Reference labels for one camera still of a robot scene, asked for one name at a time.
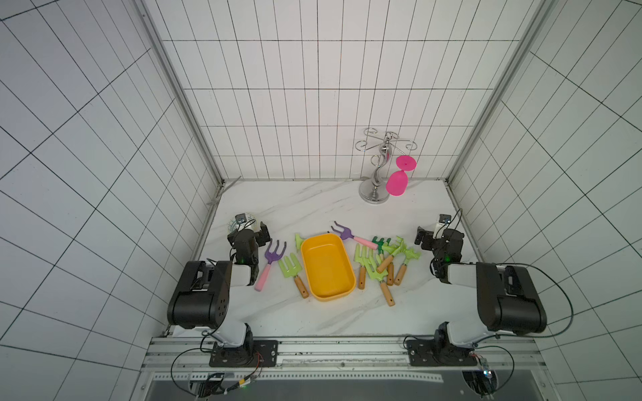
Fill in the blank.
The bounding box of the green rake wooden handle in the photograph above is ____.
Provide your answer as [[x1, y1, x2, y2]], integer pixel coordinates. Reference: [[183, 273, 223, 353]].
[[377, 237, 406, 272], [386, 262, 395, 286], [394, 248, 421, 286]]

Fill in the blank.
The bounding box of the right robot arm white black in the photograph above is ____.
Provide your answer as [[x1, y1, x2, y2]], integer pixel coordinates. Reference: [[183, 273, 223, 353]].
[[404, 227, 548, 367]]

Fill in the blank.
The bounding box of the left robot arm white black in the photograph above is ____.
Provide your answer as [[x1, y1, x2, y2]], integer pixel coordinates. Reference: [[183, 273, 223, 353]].
[[167, 220, 279, 368]]

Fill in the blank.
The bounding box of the green trowel behind box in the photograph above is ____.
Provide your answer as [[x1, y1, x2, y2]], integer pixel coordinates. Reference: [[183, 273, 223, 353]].
[[295, 233, 304, 251]]

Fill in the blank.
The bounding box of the dark green small rake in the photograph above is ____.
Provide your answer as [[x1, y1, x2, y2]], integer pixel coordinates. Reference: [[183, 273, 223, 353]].
[[372, 237, 391, 254]]

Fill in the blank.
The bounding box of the yellow plastic storage box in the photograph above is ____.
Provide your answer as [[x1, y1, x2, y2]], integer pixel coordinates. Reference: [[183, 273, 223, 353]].
[[301, 233, 356, 302]]

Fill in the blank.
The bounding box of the patterned small bowl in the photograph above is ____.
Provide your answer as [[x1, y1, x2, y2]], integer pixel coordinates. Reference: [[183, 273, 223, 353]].
[[227, 212, 257, 234]]

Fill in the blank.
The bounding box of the pink plastic goblet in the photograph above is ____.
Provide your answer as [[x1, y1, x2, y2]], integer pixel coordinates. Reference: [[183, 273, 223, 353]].
[[386, 155, 417, 196]]

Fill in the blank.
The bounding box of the silver cup holder stand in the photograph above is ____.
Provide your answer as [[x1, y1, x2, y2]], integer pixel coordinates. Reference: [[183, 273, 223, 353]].
[[355, 127, 418, 205]]

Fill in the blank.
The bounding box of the purple fork pink handle left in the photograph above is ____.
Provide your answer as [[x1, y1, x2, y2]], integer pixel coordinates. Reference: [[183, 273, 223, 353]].
[[254, 240, 287, 292]]

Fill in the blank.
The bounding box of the purple fork pink handle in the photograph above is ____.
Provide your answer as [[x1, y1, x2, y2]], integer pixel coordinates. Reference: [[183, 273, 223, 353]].
[[331, 222, 378, 250], [254, 240, 287, 292]]

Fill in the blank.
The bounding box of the purple fork pink handle right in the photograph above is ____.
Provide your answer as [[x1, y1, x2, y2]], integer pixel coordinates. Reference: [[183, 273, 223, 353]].
[[331, 222, 378, 250]]

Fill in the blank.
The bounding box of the metal base rail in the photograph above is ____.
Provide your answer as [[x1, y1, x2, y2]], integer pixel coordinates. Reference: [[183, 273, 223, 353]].
[[141, 335, 553, 387]]

